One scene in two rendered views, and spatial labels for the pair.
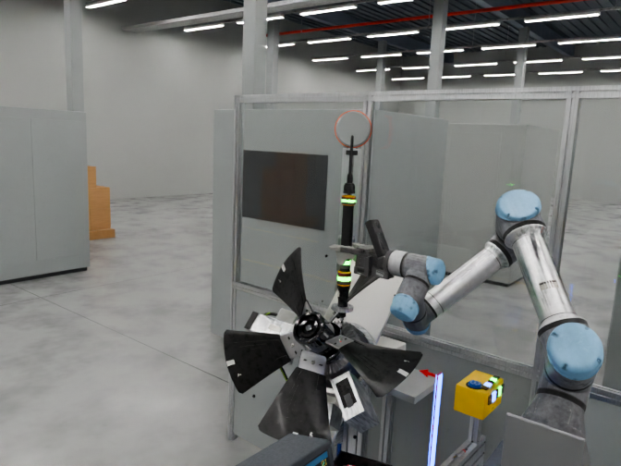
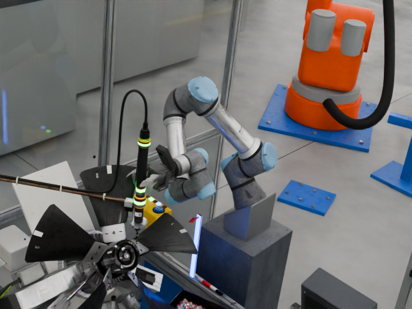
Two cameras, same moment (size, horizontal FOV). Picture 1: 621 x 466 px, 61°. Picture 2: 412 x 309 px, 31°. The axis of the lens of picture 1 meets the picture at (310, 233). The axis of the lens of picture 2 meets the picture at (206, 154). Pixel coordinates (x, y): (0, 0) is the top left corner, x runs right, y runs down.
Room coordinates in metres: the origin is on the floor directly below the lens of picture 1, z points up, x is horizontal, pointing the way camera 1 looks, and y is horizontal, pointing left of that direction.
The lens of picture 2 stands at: (1.36, 2.20, 2.95)
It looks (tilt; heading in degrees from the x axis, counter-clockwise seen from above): 30 degrees down; 271
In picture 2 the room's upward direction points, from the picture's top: 7 degrees clockwise
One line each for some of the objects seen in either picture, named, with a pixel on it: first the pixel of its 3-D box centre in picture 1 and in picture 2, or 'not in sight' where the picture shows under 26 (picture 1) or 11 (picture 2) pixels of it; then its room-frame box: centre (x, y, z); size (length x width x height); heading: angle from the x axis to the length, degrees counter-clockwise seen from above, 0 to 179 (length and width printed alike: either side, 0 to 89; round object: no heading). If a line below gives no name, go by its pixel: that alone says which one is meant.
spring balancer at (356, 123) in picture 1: (353, 128); not in sight; (2.36, -0.16, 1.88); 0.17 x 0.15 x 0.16; 51
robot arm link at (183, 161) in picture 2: (399, 263); (178, 165); (1.52, -0.26, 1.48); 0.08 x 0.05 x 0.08; 141
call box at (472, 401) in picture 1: (479, 396); (151, 214); (1.64, -0.58, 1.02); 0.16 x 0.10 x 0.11; 141
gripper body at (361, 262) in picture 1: (375, 261); (163, 173); (1.57, -0.20, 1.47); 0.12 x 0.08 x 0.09; 51
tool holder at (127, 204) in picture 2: (343, 293); (136, 212); (1.65, -0.11, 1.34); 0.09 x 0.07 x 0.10; 176
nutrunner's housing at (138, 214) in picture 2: (346, 247); (141, 177); (1.64, -0.11, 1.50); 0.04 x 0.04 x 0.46
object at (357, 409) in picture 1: (354, 401); (137, 279); (1.63, -0.17, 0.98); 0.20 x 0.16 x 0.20; 141
